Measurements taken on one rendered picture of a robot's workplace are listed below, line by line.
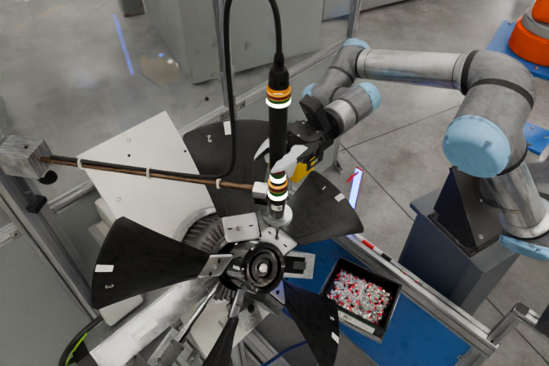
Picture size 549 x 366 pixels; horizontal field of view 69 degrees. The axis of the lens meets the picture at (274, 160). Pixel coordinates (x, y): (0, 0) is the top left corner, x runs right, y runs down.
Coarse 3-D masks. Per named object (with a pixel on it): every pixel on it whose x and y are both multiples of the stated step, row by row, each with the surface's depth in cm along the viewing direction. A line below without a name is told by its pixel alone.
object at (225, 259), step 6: (210, 258) 90; (216, 258) 91; (222, 258) 92; (228, 258) 92; (210, 264) 92; (216, 264) 93; (222, 264) 94; (204, 270) 93; (210, 270) 94; (216, 270) 95; (222, 270) 96; (198, 276) 94; (204, 276) 95; (210, 276) 96
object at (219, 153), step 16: (208, 128) 98; (224, 128) 98; (240, 128) 98; (256, 128) 98; (192, 144) 98; (224, 144) 97; (240, 144) 97; (256, 144) 97; (208, 160) 98; (224, 160) 97; (240, 160) 97; (240, 176) 96; (256, 176) 96; (208, 192) 99; (224, 192) 98; (240, 192) 96; (224, 208) 97; (240, 208) 97; (256, 208) 96
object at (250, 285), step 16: (224, 240) 100; (256, 240) 96; (240, 256) 92; (256, 256) 92; (272, 256) 95; (224, 272) 99; (240, 272) 90; (256, 272) 92; (272, 272) 94; (240, 288) 101; (256, 288) 91; (272, 288) 93
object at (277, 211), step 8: (280, 56) 65; (280, 64) 66; (272, 72) 67; (280, 72) 67; (272, 80) 67; (280, 80) 67; (288, 80) 68; (272, 88) 68; (280, 88) 68; (272, 200) 90; (272, 208) 92; (280, 208) 91; (272, 216) 94; (280, 216) 94
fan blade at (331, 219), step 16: (320, 176) 118; (304, 192) 114; (320, 192) 115; (336, 192) 116; (304, 208) 110; (320, 208) 111; (336, 208) 113; (352, 208) 115; (304, 224) 106; (320, 224) 107; (336, 224) 109; (352, 224) 112; (304, 240) 103; (320, 240) 104
